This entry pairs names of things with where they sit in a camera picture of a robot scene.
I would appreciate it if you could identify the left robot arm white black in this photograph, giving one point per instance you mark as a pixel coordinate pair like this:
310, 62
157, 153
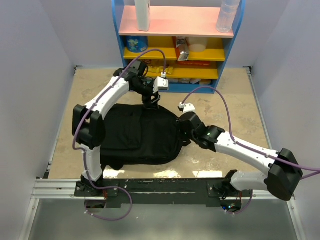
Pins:
88, 127

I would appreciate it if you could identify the blue shelf unit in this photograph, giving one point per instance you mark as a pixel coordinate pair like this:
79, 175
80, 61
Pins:
169, 22

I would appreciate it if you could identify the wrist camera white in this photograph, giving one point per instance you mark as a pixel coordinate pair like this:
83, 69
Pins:
186, 107
160, 83

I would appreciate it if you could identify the blue round tin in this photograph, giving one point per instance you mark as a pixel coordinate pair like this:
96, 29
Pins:
137, 44

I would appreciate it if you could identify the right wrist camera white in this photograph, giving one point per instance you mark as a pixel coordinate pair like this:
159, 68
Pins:
186, 107

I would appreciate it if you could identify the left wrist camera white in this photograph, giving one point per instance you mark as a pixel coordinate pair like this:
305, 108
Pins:
160, 83

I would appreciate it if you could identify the aluminium rail frame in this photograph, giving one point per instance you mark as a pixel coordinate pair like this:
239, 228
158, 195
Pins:
241, 206

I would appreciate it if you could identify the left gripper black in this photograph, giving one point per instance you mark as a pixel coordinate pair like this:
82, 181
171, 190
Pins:
147, 101

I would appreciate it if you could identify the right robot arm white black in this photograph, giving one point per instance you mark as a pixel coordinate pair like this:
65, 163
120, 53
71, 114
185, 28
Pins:
277, 171

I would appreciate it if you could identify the black backpack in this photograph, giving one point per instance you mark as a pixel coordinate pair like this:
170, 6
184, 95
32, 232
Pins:
136, 135

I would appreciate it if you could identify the white carton on shelf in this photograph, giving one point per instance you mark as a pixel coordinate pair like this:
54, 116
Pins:
143, 15

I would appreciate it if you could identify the orange flat box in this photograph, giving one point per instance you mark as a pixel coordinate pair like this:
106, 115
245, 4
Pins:
194, 63

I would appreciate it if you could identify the yellow chips bag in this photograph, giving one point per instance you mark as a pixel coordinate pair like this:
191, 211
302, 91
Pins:
156, 66

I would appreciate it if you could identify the clear plastic bottle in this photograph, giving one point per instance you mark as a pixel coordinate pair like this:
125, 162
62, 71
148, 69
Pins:
227, 15

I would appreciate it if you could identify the silver orange snack bag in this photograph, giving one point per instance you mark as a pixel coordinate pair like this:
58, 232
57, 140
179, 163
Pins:
182, 49

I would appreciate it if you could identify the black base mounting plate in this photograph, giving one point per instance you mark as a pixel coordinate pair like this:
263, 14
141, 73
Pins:
163, 191

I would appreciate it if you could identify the white plastic tub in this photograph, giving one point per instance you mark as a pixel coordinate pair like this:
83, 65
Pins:
197, 44

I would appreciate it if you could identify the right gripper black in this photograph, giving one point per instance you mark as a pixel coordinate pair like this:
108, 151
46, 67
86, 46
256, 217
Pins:
183, 137

